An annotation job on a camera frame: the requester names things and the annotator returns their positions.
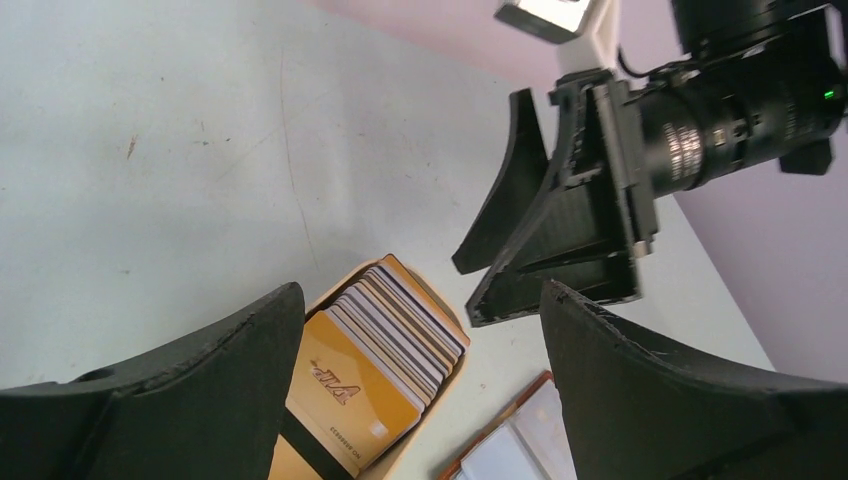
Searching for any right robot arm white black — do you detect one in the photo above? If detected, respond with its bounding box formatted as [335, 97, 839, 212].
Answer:
[453, 1, 847, 327]

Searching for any stack of credit cards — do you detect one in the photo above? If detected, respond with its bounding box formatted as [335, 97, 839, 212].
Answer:
[286, 254, 470, 473]

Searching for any beige oval card tray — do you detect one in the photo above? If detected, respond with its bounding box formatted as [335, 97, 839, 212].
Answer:
[268, 254, 472, 480]

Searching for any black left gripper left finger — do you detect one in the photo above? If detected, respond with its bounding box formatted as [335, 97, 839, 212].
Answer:
[1, 283, 305, 479]

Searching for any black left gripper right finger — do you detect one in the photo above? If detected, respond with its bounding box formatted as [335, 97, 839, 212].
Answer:
[539, 281, 847, 479]

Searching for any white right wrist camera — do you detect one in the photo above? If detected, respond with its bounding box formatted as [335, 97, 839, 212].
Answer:
[494, 0, 621, 75]

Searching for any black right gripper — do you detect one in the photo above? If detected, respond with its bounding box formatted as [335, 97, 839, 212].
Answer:
[452, 69, 659, 328]

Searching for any brown leather card holder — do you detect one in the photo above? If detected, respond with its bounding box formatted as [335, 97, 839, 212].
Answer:
[438, 370, 577, 480]

